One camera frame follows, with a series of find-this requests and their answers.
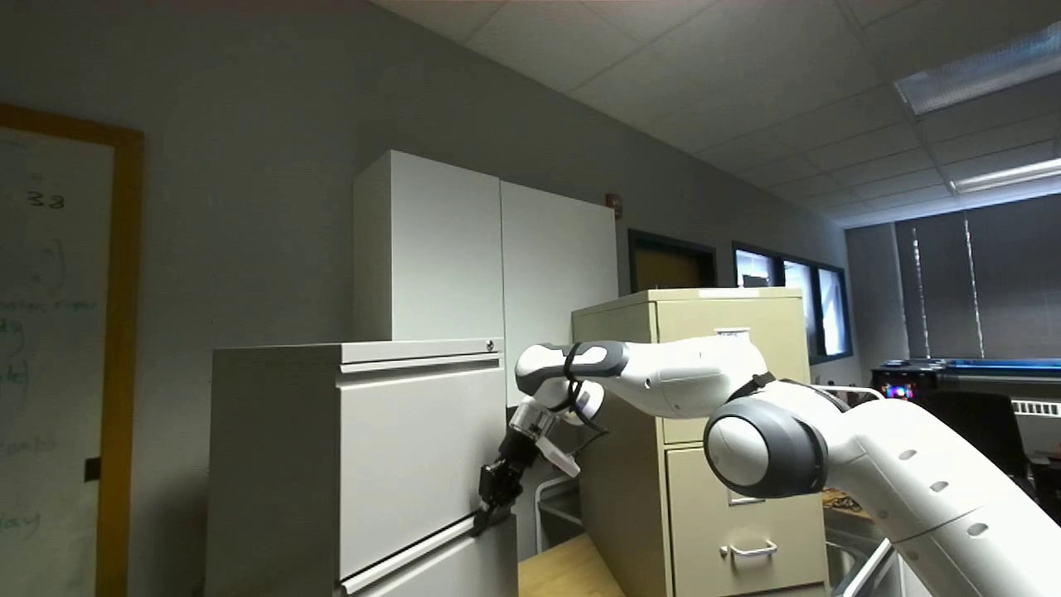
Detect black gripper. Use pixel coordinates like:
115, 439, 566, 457
477, 432, 542, 509

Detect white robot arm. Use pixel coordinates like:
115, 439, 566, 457
477, 330, 1061, 597

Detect beige filing cabinet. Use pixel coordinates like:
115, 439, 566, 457
566, 285, 833, 597

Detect grey left filing cabinet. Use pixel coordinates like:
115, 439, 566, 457
207, 342, 504, 597

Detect tall white storage cabinet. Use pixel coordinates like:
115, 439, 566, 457
347, 149, 621, 364

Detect dark framed windows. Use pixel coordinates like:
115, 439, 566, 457
728, 242, 857, 364

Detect black desk with equipment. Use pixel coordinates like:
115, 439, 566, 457
872, 359, 1061, 468

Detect wood framed whiteboard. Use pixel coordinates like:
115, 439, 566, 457
0, 107, 143, 597

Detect ceiling light panel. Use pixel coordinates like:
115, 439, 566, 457
891, 21, 1061, 116

